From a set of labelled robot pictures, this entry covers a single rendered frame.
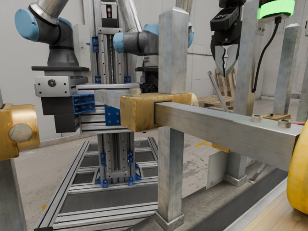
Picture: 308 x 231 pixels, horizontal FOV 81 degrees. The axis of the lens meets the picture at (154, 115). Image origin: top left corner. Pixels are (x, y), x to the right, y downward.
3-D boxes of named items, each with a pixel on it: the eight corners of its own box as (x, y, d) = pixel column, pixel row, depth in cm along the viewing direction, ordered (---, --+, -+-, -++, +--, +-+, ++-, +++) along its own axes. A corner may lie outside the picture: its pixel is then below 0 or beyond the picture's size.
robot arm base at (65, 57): (53, 67, 102) (51, 49, 99) (81, 67, 104) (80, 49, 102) (42, 66, 87) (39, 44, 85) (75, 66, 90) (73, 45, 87)
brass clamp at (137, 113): (118, 124, 30) (117, 94, 29) (178, 114, 38) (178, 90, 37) (137, 134, 25) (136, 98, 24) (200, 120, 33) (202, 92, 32)
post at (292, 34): (264, 164, 67) (285, 24, 56) (268, 161, 69) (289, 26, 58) (274, 167, 64) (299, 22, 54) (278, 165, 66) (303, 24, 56)
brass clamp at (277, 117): (255, 129, 61) (258, 115, 60) (273, 123, 69) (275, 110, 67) (276, 134, 56) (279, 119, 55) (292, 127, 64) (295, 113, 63)
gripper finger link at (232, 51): (238, 77, 56) (242, 45, 54) (234, 77, 51) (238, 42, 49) (228, 76, 57) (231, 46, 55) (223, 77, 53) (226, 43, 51)
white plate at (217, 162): (205, 189, 49) (207, 154, 46) (252, 162, 63) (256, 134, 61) (206, 189, 48) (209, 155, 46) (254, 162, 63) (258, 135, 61)
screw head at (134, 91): (125, 95, 28) (125, 87, 27) (137, 94, 29) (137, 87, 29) (132, 96, 26) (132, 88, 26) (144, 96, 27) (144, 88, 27)
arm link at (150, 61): (167, 56, 68) (149, 54, 64) (167, 68, 69) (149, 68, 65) (155, 57, 74) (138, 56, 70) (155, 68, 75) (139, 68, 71)
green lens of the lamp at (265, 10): (254, 17, 39) (255, 6, 39) (266, 21, 43) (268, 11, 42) (286, 9, 35) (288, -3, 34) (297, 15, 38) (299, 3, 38)
